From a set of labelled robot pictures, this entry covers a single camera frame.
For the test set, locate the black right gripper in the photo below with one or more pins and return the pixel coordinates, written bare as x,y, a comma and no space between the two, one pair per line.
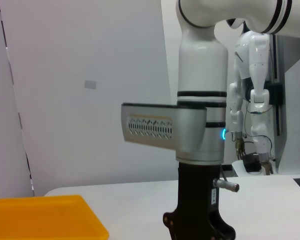
195,200

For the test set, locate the white round side table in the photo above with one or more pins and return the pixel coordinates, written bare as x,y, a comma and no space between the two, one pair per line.
237,167

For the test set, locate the black device box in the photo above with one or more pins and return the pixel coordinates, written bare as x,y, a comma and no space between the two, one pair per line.
251,162

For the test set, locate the white humanoid robot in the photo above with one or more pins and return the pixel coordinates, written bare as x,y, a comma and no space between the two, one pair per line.
257,75

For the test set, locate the white robot support stand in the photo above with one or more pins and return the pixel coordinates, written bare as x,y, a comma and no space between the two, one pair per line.
295,100

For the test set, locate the yellow plastic bin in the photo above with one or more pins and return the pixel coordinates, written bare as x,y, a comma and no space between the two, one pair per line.
40,217

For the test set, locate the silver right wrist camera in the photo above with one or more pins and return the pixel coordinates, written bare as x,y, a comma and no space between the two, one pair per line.
152,125

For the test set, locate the white wall plate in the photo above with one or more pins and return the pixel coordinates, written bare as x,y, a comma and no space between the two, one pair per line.
90,84

